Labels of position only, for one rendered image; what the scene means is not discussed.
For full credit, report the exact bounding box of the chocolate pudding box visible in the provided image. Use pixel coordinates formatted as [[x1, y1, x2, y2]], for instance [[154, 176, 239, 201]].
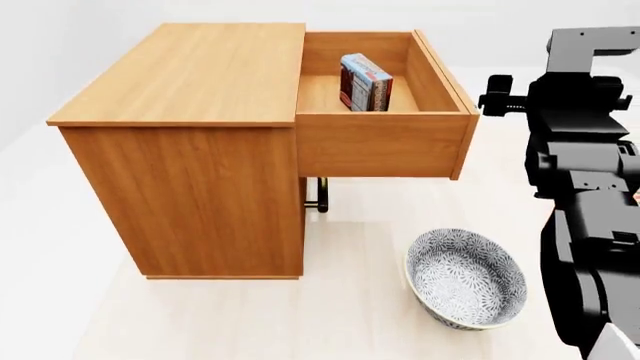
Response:
[[339, 52, 395, 114]]

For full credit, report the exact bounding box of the blue white patterned bowl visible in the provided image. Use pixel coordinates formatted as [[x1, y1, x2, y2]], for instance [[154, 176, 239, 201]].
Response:
[[403, 227, 529, 333]]

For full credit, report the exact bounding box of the open wooden drawer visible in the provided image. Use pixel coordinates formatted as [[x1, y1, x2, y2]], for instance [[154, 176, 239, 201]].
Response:
[[295, 29, 481, 182]]

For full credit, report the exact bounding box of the wooden cabinet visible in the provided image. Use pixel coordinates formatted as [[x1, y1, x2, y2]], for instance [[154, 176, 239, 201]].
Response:
[[46, 21, 308, 281]]

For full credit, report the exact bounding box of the dark metal drawer handle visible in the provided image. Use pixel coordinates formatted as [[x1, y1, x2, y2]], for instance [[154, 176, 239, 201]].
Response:
[[303, 176, 330, 215]]

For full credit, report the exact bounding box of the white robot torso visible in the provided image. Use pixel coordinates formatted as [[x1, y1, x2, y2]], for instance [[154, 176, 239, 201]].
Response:
[[593, 323, 640, 360]]

